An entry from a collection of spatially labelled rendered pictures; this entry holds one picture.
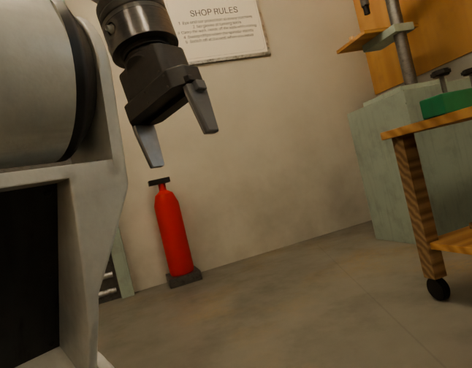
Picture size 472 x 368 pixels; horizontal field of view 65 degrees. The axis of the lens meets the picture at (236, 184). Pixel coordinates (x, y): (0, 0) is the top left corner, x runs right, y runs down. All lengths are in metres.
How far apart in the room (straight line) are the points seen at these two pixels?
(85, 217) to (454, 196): 1.73
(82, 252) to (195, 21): 2.28
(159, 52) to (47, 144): 0.20
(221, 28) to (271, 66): 0.40
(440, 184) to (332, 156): 0.96
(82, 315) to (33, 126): 0.16
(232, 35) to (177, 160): 0.88
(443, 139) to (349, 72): 1.15
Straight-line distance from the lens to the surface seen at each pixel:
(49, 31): 0.31
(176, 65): 0.47
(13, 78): 0.29
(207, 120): 0.43
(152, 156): 0.50
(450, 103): 1.05
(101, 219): 0.32
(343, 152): 2.68
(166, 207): 2.07
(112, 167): 0.32
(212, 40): 2.50
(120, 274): 2.19
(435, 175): 1.84
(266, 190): 2.39
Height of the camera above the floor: 0.49
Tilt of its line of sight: level
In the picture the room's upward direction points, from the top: 13 degrees counter-clockwise
